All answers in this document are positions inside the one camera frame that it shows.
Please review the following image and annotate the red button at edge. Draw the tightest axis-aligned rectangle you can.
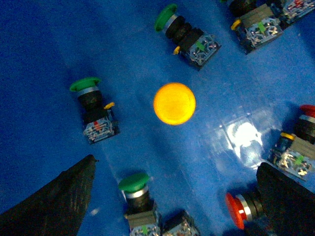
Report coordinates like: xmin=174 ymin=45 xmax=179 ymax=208
xmin=268 ymin=104 xmax=315 ymax=180

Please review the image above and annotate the yellow mushroom push button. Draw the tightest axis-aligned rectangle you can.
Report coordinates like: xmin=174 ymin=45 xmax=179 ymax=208
xmin=153 ymin=83 xmax=196 ymax=125

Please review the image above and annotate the green button near left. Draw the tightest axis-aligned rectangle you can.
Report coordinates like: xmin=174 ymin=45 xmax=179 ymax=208
xmin=118 ymin=173 xmax=161 ymax=236

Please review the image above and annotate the green button centre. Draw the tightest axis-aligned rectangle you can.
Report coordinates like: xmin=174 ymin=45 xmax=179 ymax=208
xmin=154 ymin=3 xmax=221 ymax=70

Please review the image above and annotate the green button far left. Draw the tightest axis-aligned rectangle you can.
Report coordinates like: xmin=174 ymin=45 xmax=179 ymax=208
xmin=69 ymin=77 xmax=120 ymax=144

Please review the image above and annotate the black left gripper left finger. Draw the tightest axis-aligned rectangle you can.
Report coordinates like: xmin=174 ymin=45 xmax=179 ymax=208
xmin=0 ymin=154 xmax=97 ymax=236

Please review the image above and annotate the green button right pair left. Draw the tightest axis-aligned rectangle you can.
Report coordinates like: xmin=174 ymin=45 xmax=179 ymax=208
xmin=226 ymin=0 xmax=283 ymax=55

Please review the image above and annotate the blue button source bin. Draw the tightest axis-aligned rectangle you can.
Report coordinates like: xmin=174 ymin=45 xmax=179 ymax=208
xmin=0 ymin=0 xmax=315 ymax=236

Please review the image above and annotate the red button lying front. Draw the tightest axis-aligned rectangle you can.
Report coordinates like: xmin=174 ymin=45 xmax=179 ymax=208
xmin=225 ymin=188 xmax=264 ymax=230

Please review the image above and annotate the green button pair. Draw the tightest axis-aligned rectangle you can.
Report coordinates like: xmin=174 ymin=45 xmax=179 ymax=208
xmin=282 ymin=0 xmax=315 ymax=24
xmin=226 ymin=0 xmax=283 ymax=55

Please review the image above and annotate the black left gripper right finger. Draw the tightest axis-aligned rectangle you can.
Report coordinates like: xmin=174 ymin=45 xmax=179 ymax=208
xmin=256 ymin=162 xmax=315 ymax=236

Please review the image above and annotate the loose contact block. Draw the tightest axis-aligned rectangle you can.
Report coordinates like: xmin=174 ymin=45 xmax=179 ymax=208
xmin=161 ymin=210 xmax=200 ymax=236

